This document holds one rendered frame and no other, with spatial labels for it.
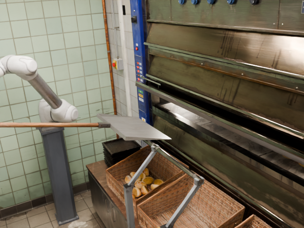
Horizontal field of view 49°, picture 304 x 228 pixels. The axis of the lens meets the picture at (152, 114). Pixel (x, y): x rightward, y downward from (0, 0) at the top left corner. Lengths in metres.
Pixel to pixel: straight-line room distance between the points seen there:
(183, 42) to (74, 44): 1.48
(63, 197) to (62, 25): 1.67
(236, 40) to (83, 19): 1.94
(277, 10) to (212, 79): 0.63
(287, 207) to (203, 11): 1.21
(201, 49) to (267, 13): 0.55
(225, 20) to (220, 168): 0.94
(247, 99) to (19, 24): 2.24
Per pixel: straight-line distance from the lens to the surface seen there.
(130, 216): 2.30
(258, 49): 1.79
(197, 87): 2.22
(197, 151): 2.43
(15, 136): 3.56
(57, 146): 3.18
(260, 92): 1.84
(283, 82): 1.71
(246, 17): 1.85
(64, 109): 2.89
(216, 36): 2.05
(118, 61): 3.27
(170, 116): 2.64
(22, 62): 2.57
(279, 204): 1.96
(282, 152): 1.60
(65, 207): 3.49
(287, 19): 1.68
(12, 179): 3.74
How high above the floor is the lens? 2.11
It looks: 20 degrees down
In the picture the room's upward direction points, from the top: 4 degrees counter-clockwise
